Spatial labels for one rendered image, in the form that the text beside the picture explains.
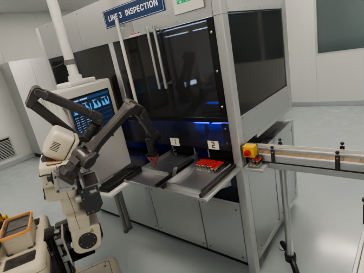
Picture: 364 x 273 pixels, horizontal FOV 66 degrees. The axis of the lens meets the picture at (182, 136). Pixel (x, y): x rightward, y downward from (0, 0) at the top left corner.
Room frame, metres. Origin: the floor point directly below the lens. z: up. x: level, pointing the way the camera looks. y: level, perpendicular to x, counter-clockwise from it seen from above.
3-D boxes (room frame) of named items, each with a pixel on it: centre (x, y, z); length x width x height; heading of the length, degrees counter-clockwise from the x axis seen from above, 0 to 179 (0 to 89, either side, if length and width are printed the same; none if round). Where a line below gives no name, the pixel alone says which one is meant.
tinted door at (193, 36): (1.80, -0.14, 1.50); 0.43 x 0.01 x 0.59; 48
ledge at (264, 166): (1.61, -0.44, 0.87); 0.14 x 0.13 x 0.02; 138
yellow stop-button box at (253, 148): (1.59, -0.40, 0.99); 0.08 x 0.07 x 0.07; 138
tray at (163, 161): (1.90, 0.12, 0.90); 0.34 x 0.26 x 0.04; 138
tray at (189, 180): (1.59, -0.06, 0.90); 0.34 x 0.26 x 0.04; 138
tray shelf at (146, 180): (1.73, 0.04, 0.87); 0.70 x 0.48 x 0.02; 48
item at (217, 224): (2.67, 0.10, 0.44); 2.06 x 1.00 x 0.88; 48
